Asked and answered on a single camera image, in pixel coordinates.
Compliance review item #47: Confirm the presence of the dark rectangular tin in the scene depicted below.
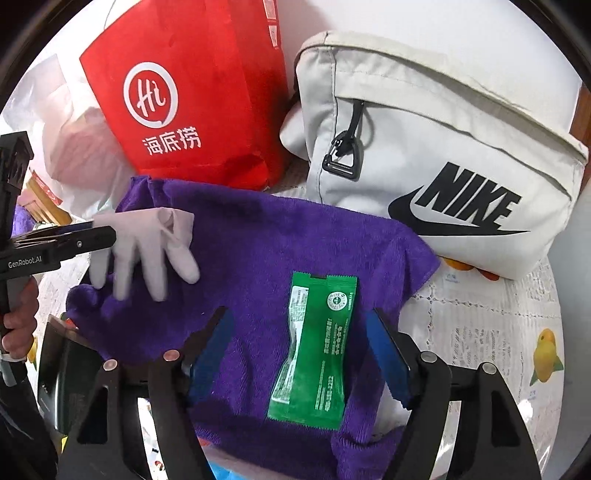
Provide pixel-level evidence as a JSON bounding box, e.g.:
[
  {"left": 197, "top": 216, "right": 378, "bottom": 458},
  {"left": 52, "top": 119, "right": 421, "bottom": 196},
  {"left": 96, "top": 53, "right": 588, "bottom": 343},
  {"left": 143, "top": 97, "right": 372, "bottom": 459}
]
[{"left": 36, "top": 314, "right": 108, "bottom": 435}]

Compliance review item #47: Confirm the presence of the red paper bag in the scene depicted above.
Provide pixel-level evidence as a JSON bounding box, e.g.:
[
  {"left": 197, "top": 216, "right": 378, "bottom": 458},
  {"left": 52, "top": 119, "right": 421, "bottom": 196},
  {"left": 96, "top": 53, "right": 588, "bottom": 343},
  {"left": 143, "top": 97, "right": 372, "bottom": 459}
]
[{"left": 79, "top": 0, "right": 289, "bottom": 191}]

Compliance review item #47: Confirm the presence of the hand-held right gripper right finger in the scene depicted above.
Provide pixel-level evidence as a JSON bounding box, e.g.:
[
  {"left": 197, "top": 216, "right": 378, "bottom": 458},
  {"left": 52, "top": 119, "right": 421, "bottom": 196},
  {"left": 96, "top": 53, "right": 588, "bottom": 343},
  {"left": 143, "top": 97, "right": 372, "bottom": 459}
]
[{"left": 365, "top": 307, "right": 543, "bottom": 480}]

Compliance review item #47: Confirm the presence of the person's left forearm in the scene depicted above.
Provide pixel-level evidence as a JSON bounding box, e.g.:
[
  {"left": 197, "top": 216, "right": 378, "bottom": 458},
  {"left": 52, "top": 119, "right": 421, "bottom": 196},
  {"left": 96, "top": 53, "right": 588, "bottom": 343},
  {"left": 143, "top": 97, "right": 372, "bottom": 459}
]
[{"left": 0, "top": 353, "right": 58, "bottom": 480}]

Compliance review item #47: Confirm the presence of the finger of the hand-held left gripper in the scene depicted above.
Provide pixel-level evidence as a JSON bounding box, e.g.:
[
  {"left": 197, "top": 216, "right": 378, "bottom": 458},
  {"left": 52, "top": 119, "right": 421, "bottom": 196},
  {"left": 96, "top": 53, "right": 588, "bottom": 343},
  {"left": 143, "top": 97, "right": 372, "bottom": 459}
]
[
  {"left": 28, "top": 226, "right": 117, "bottom": 257},
  {"left": 10, "top": 220, "right": 96, "bottom": 245}
]

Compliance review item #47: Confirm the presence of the wooden door frame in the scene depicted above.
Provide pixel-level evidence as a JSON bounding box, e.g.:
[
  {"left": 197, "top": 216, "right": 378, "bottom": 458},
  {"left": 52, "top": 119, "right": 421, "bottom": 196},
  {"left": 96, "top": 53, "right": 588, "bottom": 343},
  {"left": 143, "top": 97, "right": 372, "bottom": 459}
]
[{"left": 569, "top": 88, "right": 591, "bottom": 155}]

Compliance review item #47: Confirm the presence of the purple towel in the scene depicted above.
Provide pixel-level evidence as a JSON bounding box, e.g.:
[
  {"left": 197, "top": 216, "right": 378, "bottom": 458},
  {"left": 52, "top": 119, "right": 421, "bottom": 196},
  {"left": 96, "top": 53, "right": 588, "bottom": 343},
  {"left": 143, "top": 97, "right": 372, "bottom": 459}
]
[{"left": 66, "top": 175, "right": 441, "bottom": 467}]

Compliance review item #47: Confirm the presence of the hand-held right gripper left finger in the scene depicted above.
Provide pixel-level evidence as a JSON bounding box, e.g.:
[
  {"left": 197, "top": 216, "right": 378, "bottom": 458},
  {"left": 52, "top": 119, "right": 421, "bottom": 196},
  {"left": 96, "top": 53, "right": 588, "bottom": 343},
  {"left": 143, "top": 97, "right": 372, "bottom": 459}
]
[{"left": 55, "top": 305, "right": 236, "bottom": 480}]

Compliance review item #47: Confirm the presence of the beige sling bag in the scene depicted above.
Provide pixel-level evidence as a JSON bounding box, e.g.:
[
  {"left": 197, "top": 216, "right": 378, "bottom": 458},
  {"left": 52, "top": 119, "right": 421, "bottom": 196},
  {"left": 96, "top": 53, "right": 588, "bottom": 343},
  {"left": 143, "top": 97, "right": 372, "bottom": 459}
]
[{"left": 279, "top": 31, "right": 589, "bottom": 280}]

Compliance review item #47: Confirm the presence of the white glove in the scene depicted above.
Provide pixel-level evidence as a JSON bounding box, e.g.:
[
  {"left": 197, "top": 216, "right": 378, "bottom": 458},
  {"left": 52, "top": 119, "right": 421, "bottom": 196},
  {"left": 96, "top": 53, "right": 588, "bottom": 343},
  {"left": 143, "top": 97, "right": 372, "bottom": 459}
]
[{"left": 88, "top": 207, "right": 201, "bottom": 303}]

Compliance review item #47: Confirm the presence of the green sachet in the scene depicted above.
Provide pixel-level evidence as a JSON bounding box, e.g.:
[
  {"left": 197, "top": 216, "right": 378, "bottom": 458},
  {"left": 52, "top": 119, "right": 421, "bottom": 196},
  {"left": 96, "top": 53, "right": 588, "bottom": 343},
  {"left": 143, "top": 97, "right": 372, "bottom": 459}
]
[{"left": 268, "top": 271, "right": 358, "bottom": 431}]

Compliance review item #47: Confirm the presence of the red yellow snack packet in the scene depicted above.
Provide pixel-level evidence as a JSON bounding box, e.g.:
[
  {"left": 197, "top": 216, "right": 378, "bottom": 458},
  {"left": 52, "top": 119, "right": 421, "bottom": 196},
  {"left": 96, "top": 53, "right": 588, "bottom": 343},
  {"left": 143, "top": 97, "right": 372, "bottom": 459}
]
[{"left": 25, "top": 170, "right": 73, "bottom": 227}]

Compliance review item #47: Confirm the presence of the person's left hand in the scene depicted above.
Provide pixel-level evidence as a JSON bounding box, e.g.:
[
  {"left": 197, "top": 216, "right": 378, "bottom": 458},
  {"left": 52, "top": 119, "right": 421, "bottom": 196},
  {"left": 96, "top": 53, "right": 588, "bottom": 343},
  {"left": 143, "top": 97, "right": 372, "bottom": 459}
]
[{"left": 0, "top": 279, "right": 40, "bottom": 354}]

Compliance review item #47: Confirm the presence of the fruit print lace tablecloth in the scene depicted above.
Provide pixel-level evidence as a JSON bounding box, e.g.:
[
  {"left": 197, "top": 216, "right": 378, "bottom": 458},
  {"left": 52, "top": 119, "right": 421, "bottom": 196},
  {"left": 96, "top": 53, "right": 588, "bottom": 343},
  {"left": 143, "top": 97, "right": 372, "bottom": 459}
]
[{"left": 0, "top": 111, "right": 573, "bottom": 480}]

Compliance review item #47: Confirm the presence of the white plastic shopping bag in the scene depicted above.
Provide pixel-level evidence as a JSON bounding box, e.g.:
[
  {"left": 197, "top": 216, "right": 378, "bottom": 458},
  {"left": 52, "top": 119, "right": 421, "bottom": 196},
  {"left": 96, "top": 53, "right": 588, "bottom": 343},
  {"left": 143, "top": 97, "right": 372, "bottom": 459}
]
[{"left": 2, "top": 53, "right": 134, "bottom": 222}]

